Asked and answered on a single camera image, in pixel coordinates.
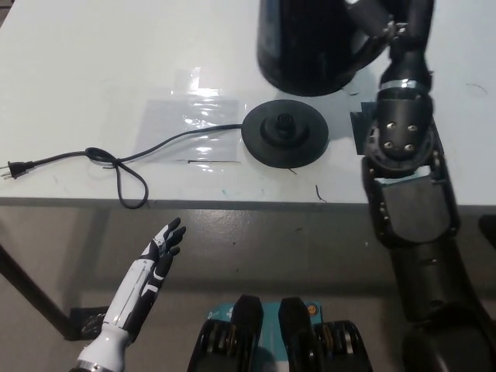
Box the black table leg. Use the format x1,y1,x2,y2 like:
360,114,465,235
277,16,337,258
0,242,112,343

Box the clear plastic sheet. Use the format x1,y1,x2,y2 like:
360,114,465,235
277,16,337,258
139,69,242,166

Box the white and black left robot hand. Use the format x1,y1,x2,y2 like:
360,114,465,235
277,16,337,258
77,216,187,367

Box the round black kettle base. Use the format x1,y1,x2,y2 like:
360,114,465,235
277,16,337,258
242,99,330,168

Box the black tape marker patch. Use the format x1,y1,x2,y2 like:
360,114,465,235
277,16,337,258
350,100,375,157

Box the black electric kettle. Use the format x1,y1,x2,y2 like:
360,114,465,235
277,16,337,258
256,0,389,98

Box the black power cord with plug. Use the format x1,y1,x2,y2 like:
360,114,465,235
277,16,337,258
0,122,246,210

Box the black robot torso teal top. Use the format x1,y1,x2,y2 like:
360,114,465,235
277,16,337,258
188,294,375,372

